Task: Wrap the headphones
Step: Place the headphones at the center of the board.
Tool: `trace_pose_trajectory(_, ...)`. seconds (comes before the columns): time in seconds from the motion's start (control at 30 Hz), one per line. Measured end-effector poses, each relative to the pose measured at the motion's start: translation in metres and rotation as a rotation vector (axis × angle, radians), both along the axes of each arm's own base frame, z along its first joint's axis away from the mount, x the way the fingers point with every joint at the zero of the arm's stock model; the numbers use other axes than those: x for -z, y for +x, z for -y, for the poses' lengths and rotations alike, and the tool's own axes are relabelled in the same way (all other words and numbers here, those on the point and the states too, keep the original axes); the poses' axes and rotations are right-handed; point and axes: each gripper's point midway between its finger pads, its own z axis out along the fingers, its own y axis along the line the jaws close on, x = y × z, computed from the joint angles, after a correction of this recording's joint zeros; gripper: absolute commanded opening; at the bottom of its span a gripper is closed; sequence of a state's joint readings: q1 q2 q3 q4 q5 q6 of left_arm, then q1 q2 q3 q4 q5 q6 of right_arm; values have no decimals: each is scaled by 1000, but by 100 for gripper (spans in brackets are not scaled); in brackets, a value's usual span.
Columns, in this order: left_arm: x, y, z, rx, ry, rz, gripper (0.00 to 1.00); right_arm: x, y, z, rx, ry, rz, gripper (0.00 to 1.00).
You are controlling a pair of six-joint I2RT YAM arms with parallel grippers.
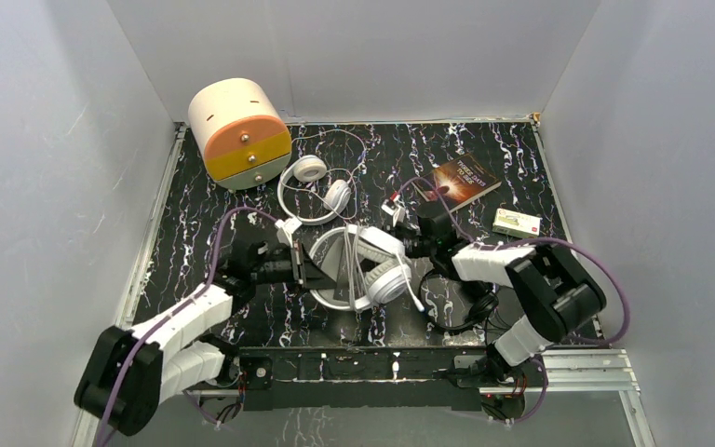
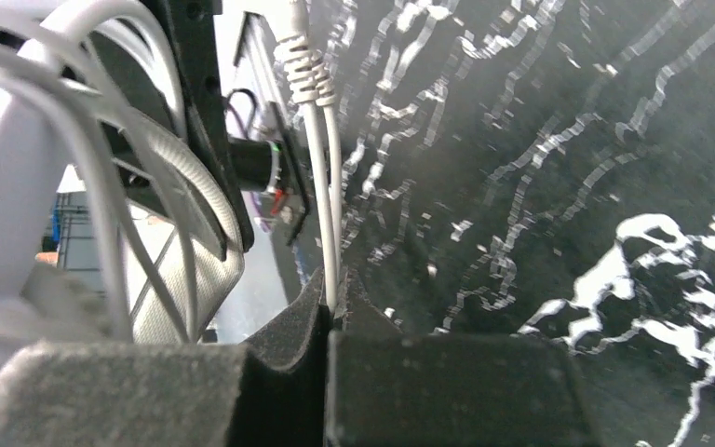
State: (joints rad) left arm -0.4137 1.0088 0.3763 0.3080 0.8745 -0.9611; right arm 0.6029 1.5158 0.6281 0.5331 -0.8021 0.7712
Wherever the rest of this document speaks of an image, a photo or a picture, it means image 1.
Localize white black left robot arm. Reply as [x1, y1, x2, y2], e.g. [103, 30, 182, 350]
[74, 241, 341, 436]

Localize small white green box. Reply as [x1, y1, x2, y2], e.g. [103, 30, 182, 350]
[492, 208, 541, 238]

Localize black wired headphones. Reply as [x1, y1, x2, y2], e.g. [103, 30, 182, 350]
[417, 270, 522, 335]

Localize small white on-ear headphones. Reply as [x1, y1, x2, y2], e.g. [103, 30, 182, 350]
[277, 154, 363, 226]

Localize pastel mini drawer cabinet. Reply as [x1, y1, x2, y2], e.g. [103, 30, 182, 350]
[187, 78, 291, 191]

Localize large white over-ear headphones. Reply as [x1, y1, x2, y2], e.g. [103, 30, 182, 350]
[311, 224, 424, 313]

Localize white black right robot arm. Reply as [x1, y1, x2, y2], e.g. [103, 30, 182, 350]
[386, 213, 607, 386]

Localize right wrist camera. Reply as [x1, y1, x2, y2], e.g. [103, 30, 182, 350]
[381, 194, 408, 227]

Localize orange brown paperback book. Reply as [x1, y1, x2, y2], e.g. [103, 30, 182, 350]
[412, 153, 501, 214]

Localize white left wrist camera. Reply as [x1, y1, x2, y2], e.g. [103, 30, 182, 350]
[275, 217, 303, 247]

